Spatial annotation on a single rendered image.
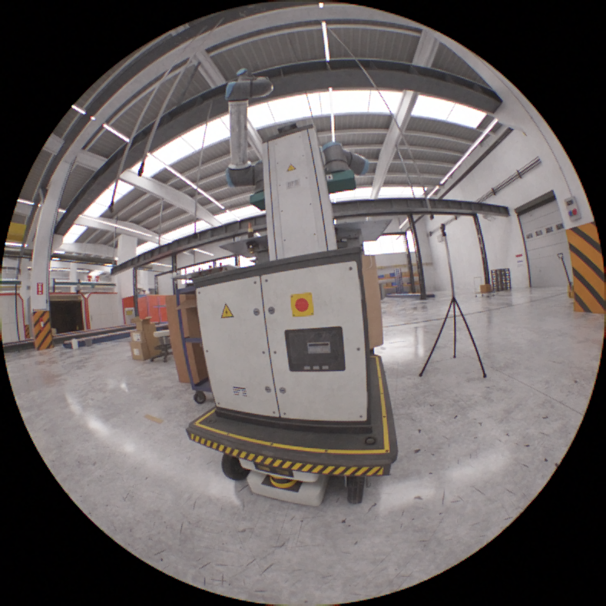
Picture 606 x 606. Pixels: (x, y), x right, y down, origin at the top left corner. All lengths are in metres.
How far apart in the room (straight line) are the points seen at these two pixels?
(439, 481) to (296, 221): 1.32
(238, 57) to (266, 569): 10.64
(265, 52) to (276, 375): 9.98
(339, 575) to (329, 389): 0.60
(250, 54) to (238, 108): 8.71
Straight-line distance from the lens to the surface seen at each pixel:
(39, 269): 10.80
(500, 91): 6.50
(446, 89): 5.59
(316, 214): 1.03
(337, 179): 1.22
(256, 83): 1.33
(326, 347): 0.53
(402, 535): 0.80
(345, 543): 0.78
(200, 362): 2.19
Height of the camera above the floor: 0.73
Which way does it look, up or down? 1 degrees down
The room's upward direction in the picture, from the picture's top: 6 degrees counter-clockwise
